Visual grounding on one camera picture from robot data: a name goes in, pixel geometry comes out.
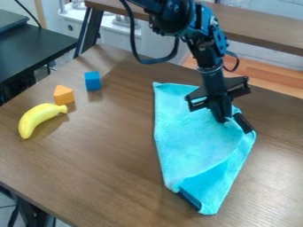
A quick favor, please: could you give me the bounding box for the yellow toy banana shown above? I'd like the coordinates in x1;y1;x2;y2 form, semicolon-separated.
16;102;69;140

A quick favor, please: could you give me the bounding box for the wooden table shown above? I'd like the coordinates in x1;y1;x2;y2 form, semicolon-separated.
72;0;303;59

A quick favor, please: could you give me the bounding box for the black cable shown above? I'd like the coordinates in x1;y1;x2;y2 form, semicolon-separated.
118;0;182;66

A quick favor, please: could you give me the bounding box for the blue block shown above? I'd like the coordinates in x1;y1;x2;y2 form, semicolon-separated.
83;70;104;92

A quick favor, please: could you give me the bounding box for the white cabinet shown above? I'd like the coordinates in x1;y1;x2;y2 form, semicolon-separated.
58;2;191;64

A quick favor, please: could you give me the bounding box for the cyan cloth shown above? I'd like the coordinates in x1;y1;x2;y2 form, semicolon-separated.
151;82;259;216

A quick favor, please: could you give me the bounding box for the black desk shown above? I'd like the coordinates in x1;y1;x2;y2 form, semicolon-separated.
0;8;81;105

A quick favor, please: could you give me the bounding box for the orange toy wedge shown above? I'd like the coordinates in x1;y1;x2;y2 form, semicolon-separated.
51;84;76;106

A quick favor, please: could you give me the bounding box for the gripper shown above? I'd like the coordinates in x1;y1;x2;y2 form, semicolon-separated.
183;67;256;135

